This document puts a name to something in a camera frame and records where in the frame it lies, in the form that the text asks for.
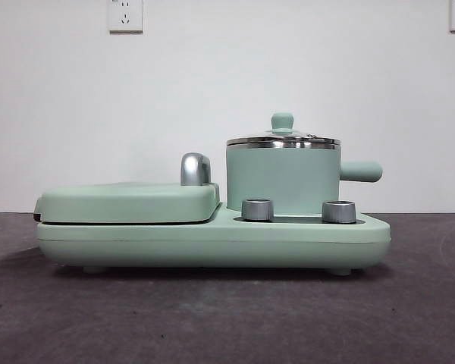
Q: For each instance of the glass lid with green knob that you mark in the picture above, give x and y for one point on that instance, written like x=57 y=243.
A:
x=283 y=121

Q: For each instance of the silver control knob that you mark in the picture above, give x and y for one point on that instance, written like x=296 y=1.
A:
x=339 y=211
x=258 y=209

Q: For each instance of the mint green cooker base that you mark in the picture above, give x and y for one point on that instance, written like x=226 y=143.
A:
x=174 y=246

